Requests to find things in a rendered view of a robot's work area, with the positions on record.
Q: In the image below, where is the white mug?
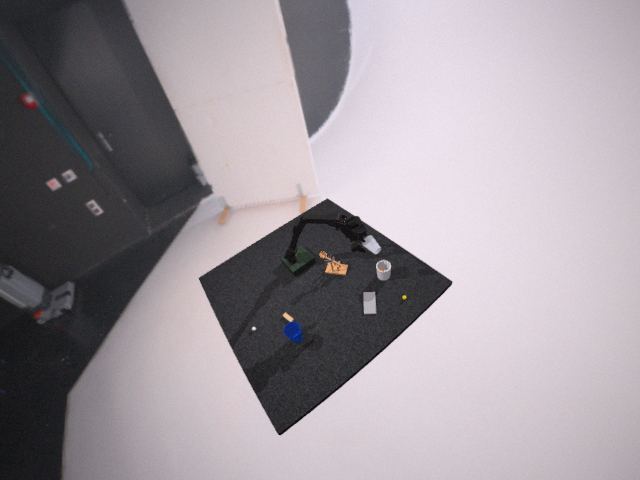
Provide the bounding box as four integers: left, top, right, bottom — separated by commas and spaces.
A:
376, 261, 391, 280

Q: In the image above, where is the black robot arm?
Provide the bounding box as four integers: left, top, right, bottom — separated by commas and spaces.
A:
284, 212, 368, 265

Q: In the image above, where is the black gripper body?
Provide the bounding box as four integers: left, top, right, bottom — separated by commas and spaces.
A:
345, 228, 362, 252

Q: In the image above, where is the white ribbed cup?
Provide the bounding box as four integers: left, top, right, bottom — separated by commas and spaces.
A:
362, 235, 381, 255

